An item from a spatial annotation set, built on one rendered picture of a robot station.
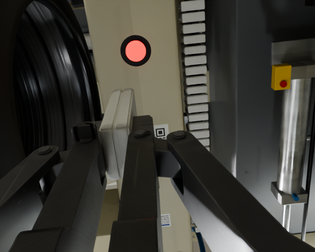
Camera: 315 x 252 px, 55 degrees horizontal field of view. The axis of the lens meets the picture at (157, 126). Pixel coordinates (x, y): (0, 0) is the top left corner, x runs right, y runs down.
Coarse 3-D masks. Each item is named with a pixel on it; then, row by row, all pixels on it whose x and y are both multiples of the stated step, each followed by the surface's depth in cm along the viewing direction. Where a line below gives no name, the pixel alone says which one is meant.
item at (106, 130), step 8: (112, 96) 20; (120, 96) 20; (112, 104) 18; (112, 112) 17; (104, 120) 16; (112, 120) 16; (104, 128) 15; (112, 128) 15; (104, 136) 15; (112, 136) 15; (104, 144) 15; (112, 144) 15; (104, 152) 15; (112, 152) 15; (112, 160) 15; (112, 168) 16; (112, 176) 16; (120, 176) 16
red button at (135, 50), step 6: (132, 42) 44; (138, 42) 44; (126, 48) 45; (132, 48) 44; (138, 48) 45; (144, 48) 45; (126, 54) 45; (132, 54) 45; (138, 54) 45; (144, 54) 45; (132, 60) 45; (138, 60) 45
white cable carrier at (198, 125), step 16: (192, 0) 44; (192, 16) 44; (192, 32) 46; (192, 48) 46; (192, 64) 47; (192, 80) 48; (192, 96) 49; (192, 112) 53; (192, 128) 52; (208, 144) 53
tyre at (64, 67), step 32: (0, 0) 38; (32, 0) 45; (64, 0) 61; (0, 32) 37; (32, 32) 73; (64, 32) 72; (0, 64) 36; (32, 64) 79; (64, 64) 79; (0, 96) 35; (32, 96) 83; (64, 96) 83; (96, 96) 75; (0, 128) 35; (32, 128) 84; (64, 128) 83; (0, 160) 34
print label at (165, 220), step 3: (168, 213) 57; (162, 216) 57; (165, 216) 57; (168, 216) 57; (162, 219) 58; (165, 219) 58; (168, 219) 58; (162, 222) 58; (165, 222) 58; (168, 222) 58; (162, 225) 58; (165, 225) 58; (168, 225) 58
